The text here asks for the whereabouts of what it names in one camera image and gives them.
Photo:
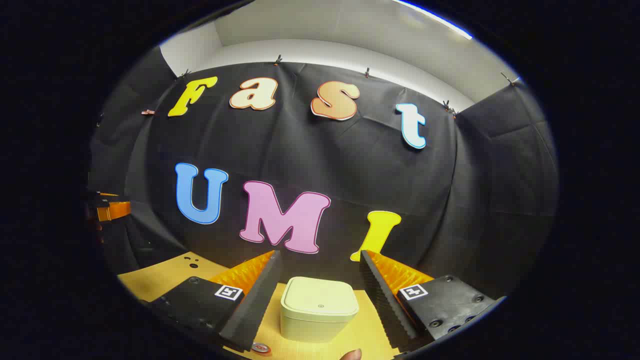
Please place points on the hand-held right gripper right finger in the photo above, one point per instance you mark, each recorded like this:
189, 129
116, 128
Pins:
385, 310

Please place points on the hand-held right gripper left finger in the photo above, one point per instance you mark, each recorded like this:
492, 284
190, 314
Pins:
255, 310

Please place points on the red pop can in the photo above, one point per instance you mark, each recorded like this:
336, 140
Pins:
260, 347

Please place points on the pale green desktop garbage bin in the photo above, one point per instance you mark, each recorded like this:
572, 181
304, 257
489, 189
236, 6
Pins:
317, 310

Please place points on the light wooden desktop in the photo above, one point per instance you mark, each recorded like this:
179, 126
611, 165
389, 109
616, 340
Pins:
170, 275

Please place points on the black backdrop cloth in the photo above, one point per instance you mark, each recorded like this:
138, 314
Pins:
350, 165

